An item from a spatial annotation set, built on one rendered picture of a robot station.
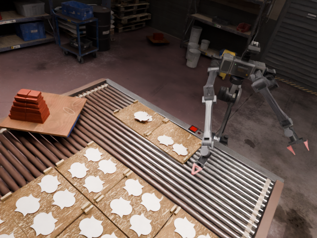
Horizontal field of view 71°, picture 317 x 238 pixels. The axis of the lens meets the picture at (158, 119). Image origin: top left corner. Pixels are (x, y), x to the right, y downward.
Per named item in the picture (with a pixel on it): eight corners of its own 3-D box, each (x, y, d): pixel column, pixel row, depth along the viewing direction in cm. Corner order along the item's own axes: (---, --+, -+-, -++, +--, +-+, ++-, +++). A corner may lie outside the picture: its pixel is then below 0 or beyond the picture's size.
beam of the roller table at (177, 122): (108, 82, 267) (108, 78, 264) (280, 183, 186) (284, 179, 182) (102, 84, 262) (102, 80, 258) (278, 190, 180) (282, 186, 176)
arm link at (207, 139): (217, 97, 178) (203, 98, 182) (216, 93, 173) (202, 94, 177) (215, 148, 160) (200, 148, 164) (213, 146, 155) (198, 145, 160)
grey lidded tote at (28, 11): (36, 10, 499) (34, -2, 484) (47, 15, 487) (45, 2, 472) (14, 13, 464) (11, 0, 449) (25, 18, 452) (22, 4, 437)
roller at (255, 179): (103, 87, 254) (103, 83, 251) (270, 188, 178) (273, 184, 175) (99, 89, 251) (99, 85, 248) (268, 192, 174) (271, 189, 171)
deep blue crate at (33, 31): (38, 32, 529) (35, 15, 506) (47, 38, 511) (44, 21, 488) (15, 35, 497) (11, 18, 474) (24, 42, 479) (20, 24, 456)
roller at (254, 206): (85, 95, 237) (84, 91, 234) (261, 210, 161) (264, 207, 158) (81, 97, 234) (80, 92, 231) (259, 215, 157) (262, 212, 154)
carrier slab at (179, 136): (168, 121, 217) (168, 120, 216) (204, 143, 200) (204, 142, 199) (144, 138, 194) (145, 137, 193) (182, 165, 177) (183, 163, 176)
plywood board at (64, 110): (32, 92, 204) (31, 90, 203) (87, 100, 206) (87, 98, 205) (-1, 127, 165) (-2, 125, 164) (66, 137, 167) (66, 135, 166)
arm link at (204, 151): (214, 141, 161) (202, 141, 164) (211, 138, 151) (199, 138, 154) (213, 158, 158) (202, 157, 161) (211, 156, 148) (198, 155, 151)
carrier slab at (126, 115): (137, 102, 234) (137, 100, 233) (167, 121, 217) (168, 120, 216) (112, 115, 211) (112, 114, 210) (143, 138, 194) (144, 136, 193)
